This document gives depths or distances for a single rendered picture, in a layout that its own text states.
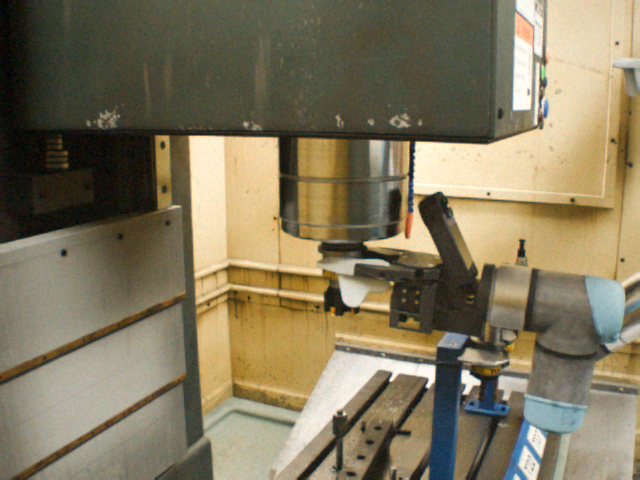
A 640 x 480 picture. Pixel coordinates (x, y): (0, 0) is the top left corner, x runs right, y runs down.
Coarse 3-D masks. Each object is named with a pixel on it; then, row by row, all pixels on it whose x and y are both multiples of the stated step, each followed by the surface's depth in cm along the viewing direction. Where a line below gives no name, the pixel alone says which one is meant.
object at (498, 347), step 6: (474, 336) 109; (504, 336) 108; (474, 342) 105; (480, 342) 105; (504, 342) 106; (474, 348) 106; (480, 348) 104; (486, 348) 104; (492, 348) 104; (498, 348) 104; (504, 348) 105; (504, 354) 105
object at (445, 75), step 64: (64, 0) 78; (128, 0) 74; (192, 0) 71; (256, 0) 67; (320, 0) 64; (384, 0) 62; (448, 0) 59; (512, 0) 65; (64, 64) 80; (128, 64) 76; (192, 64) 72; (256, 64) 69; (320, 64) 66; (384, 64) 63; (448, 64) 60; (512, 64) 67; (64, 128) 83; (128, 128) 78; (192, 128) 74; (256, 128) 71; (320, 128) 67; (384, 128) 64; (448, 128) 62; (512, 128) 70
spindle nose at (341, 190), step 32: (288, 160) 76; (320, 160) 73; (352, 160) 72; (384, 160) 74; (288, 192) 76; (320, 192) 74; (352, 192) 73; (384, 192) 75; (288, 224) 78; (320, 224) 74; (352, 224) 74; (384, 224) 75
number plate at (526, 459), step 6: (522, 450) 121; (528, 450) 123; (522, 456) 119; (528, 456) 121; (522, 462) 118; (528, 462) 120; (534, 462) 122; (522, 468) 116; (528, 468) 118; (534, 468) 120; (528, 474) 117; (534, 474) 118
